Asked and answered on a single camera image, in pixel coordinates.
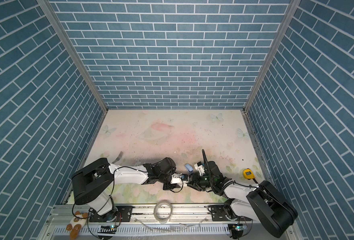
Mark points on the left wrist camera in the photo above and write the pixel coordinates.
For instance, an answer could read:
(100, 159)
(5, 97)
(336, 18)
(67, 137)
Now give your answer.
(179, 179)

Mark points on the light blue stapler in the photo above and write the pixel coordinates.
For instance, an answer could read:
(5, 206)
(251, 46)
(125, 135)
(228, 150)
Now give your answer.
(189, 168)

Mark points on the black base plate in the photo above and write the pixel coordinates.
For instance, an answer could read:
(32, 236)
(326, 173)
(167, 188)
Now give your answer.
(118, 215)
(222, 213)

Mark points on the clear tape roll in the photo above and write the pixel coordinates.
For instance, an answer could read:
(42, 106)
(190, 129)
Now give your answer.
(163, 211)

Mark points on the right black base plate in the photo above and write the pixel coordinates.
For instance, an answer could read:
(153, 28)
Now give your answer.
(222, 213)

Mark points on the brown white plush toy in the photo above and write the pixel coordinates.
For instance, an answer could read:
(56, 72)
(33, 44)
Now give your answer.
(76, 224)

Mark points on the yellow tape measure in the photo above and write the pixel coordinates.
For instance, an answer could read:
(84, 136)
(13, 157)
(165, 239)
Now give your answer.
(248, 174)

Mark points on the aluminium front rail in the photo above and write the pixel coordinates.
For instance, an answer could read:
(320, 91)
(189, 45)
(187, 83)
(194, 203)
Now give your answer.
(274, 214)

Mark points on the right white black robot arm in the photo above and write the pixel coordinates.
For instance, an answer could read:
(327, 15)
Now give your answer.
(261, 202)

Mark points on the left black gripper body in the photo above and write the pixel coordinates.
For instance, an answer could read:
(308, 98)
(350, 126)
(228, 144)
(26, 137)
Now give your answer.
(168, 185)

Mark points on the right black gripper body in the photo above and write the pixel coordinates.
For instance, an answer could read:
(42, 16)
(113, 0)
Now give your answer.
(201, 181)

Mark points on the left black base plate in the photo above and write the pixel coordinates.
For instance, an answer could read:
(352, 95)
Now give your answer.
(118, 215)

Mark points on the silver fork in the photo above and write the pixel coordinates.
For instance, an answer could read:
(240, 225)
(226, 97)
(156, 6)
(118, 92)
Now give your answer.
(118, 158)

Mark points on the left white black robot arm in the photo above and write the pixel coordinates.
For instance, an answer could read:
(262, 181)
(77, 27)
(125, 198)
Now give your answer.
(90, 182)

